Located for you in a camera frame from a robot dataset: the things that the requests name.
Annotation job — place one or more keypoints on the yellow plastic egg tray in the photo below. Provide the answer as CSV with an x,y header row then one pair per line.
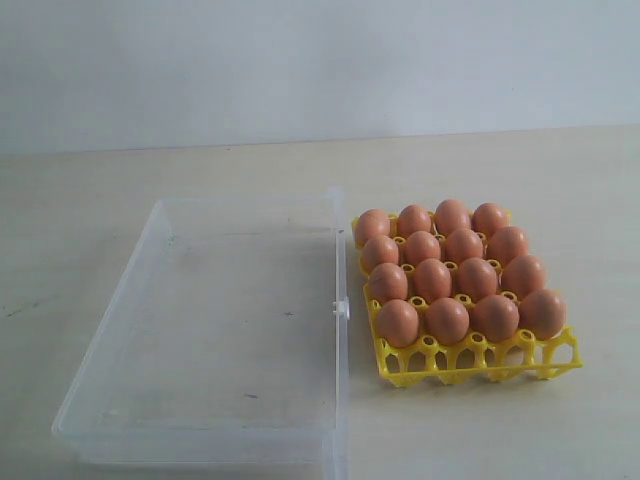
x,y
475,354

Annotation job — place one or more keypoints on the clear plastic bin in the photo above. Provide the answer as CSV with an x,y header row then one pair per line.
x,y
225,341

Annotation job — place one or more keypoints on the brown egg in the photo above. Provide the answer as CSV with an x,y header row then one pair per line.
x,y
447,320
543,312
496,317
450,215
398,323
477,279
462,244
413,218
388,281
488,218
524,275
506,244
370,224
421,245
378,250
432,280

